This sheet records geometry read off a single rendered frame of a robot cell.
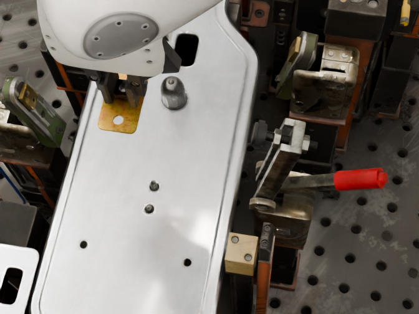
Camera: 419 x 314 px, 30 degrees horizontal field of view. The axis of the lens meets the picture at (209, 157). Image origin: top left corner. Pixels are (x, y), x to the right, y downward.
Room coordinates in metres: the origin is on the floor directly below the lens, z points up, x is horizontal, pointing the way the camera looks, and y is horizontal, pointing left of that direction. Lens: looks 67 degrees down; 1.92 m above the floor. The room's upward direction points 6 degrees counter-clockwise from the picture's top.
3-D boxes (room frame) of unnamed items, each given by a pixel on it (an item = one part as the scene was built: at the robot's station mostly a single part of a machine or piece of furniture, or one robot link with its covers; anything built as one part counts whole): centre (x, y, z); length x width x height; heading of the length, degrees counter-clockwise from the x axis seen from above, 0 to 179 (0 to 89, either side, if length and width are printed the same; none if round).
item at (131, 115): (0.36, 0.07, 1.26); 0.08 x 0.04 x 0.01; 164
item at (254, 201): (0.30, -0.05, 1.06); 0.03 x 0.01 x 0.03; 74
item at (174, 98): (0.48, 0.04, 1.02); 0.03 x 0.03 x 0.07
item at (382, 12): (0.53, -0.20, 0.91); 0.07 x 0.05 x 0.42; 74
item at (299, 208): (0.31, -0.09, 0.88); 0.07 x 0.06 x 0.35; 74
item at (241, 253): (0.25, -0.02, 0.88); 0.04 x 0.04 x 0.36; 74
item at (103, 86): (0.37, 0.10, 1.29); 0.03 x 0.03 x 0.07; 74
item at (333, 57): (0.47, -0.16, 0.88); 0.11 x 0.09 x 0.37; 74
